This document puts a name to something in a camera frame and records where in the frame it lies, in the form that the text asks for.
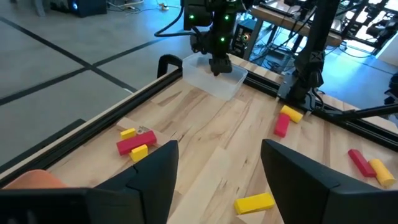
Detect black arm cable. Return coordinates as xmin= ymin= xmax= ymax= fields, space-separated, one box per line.
xmin=154 ymin=4 xmax=195 ymax=38

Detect yellow rectangular block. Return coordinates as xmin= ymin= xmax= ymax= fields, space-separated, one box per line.
xmin=233 ymin=192 xmax=276 ymax=216

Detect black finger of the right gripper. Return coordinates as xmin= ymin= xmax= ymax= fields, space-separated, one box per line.
xmin=208 ymin=58 xmax=223 ymax=77
xmin=220 ymin=58 xmax=234 ymax=75

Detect black computer tower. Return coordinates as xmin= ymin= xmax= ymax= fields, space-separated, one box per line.
xmin=49 ymin=0 xmax=108 ymax=18

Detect wooden desk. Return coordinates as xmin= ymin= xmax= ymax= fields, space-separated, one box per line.
xmin=250 ymin=0 xmax=343 ymax=60

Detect printed natural wooden plank block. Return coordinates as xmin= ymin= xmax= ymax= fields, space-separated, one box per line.
xmin=116 ymin=116 xmax=171 ymax=147

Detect white floor cables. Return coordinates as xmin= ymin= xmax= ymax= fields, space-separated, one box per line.
xmin=107 ymin=0 xmax=147 ymax=12

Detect red and yellow held blocks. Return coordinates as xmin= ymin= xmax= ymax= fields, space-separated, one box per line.
xmin=119 ymin=127 xmax=149 ymax=163

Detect yellow rounded block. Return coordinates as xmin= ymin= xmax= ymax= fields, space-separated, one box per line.
xmin=279 ymin=105 xmax=304 ymax=124

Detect black metal rack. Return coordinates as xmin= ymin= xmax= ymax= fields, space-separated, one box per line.
xmin=329 ymin=0 xmax=398 ymax=54

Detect clear plastic container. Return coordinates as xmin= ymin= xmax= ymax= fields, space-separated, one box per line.
xmin=182 ymin=52 xmax=249 ymax=101

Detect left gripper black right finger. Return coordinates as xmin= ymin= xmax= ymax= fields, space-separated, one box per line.
xmin=260 ymin=138 xmax=340 ymax=224

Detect black diagonal frame strut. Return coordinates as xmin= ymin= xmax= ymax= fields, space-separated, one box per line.
xmin=313 ymin=103 xmax=398 ymax=123

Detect yellow cylinder block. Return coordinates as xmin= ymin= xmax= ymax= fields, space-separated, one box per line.
xmin=368 ymin=158 xmax=397 ymax=189

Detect black aluminium frame rail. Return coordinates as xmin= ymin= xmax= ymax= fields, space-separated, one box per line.
xmin=0 ymin=68 xmax=183 ymax=187
xmin=244 ymin=76 xmax=398 ymax=152

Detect black computer with lit fan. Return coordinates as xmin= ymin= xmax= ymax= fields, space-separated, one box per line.
xmin=231 ymin=18 xmax=259 ymax=58

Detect black clamp bracket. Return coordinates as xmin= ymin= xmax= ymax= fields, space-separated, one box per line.
xmin=157 ymin=54 xmax=183 ymax=79

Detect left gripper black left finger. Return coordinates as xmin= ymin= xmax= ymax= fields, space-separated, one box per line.
xmin=93 ymin=139 xmax=180 ymax=224

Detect long red rectangular block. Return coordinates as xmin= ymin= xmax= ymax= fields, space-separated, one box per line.
xmin=116 ymin=129 xmax=157 ymax=156

